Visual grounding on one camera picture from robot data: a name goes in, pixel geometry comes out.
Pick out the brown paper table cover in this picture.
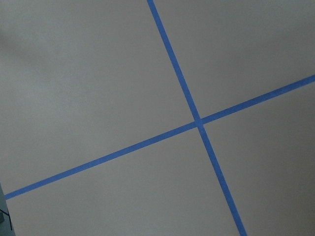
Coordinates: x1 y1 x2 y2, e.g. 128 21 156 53
0 0 315 236

